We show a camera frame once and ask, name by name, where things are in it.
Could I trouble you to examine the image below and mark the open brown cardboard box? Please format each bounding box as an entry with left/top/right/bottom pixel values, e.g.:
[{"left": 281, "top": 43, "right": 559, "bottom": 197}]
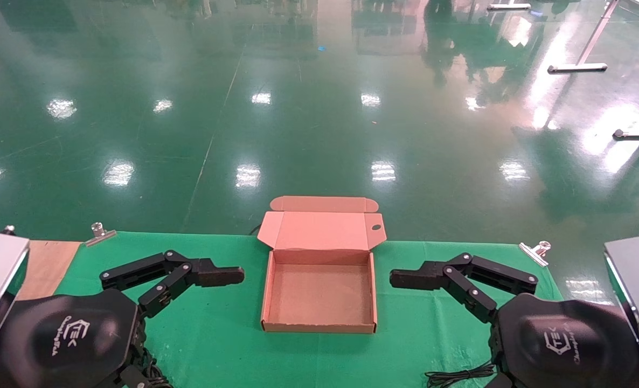
[{"left": 257, "top": 196, "right": 387, "bottom": 334}]

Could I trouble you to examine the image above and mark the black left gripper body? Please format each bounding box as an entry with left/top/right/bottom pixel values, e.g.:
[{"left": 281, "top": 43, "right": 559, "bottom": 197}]
[{"left": 0, "top": 288, "right": 147, "bottom": 388}]

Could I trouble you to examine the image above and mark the silver binder clip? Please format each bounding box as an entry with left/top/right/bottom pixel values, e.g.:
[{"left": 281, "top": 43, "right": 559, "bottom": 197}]
[
  {"left": 85, "top": 221, "right": 117, "bottom": 247},
  {"left": 518, "top": 240, "right": 552, "bottom": 268}
]

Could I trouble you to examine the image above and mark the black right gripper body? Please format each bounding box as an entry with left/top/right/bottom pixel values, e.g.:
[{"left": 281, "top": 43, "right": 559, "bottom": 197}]
[{"left": 489, "top": 293, "right": 639, "bottom": 388}]

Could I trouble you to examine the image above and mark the green table cloth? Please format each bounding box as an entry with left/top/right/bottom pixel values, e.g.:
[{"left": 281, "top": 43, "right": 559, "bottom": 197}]
[{"left": 55, "top": 232, "right": 565, "bottom": 388}]

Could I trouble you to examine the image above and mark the white foot bar black cap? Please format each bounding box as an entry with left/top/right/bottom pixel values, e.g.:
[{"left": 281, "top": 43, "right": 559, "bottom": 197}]
[{"left": 613, "top": 114, "right": 639, "bottom": 141}]

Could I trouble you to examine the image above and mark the white metal table leg frame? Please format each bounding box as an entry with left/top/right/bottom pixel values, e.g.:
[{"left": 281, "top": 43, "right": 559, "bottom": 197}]
[{"left": 547, "top": 0, "right": 620, "bottom": 74}]

